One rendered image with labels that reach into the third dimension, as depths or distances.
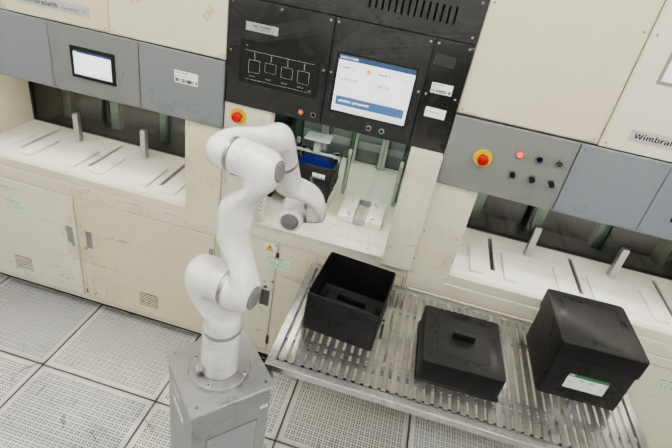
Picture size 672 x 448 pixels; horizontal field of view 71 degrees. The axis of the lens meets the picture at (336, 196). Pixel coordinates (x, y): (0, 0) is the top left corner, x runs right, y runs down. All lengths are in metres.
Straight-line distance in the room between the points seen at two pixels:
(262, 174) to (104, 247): 1.61
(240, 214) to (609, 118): 1.27
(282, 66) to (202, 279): 0.85
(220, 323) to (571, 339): 1.15
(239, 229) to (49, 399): 1.62
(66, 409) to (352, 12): 2.11
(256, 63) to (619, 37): 1.22
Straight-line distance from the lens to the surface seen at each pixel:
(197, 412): 1.62
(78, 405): 2.65
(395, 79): 1.76
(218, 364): 1.61
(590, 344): 1.86
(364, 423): 2.59
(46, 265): 3.04
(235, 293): 1.36
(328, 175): 2.16
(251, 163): 1.21
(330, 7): 1.76
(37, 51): 2.40
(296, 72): 1.83
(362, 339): 1.79
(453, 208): 1.93
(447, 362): 1.75
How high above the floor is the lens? 2.08
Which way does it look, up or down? 30 degrees down
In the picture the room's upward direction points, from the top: 11 degrees clockwise
